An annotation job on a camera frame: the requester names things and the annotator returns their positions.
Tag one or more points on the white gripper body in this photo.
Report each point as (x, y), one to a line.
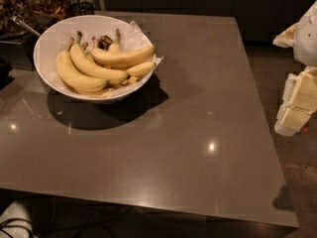
(307, 40)

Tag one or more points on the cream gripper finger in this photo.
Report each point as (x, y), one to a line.
(299, 102)
(286, 38)

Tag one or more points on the small right yellow banana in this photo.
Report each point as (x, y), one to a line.
(140, 70)

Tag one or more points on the middle curved yellow banana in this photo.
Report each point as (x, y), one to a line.
(87, 67)

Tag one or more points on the white ceramic bowl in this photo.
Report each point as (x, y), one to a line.
(49, 40)

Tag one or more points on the glass jar of snacks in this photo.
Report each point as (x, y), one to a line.
(28, 12)

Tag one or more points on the black wire basket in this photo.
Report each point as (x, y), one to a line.
(82, 8)

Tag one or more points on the metal spoon handle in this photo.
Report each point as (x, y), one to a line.
(22, 24)

